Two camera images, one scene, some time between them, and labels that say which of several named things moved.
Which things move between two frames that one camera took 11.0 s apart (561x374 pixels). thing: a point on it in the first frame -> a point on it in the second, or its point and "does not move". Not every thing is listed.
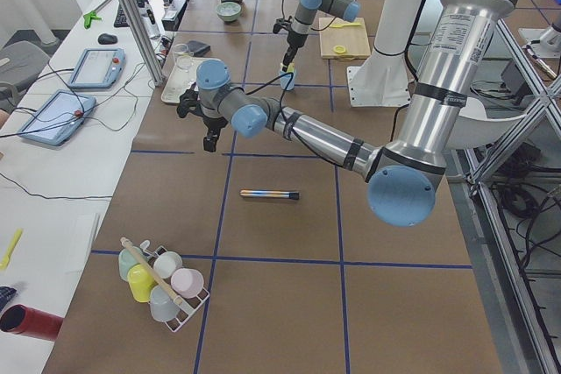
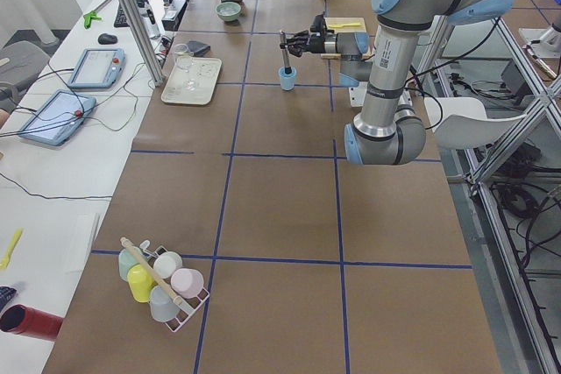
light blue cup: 284,80 does not move
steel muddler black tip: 269,194 -> 284,46
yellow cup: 141,281 does not move
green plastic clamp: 90,17 does not move
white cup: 166,264 does not move
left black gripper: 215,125 -> 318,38
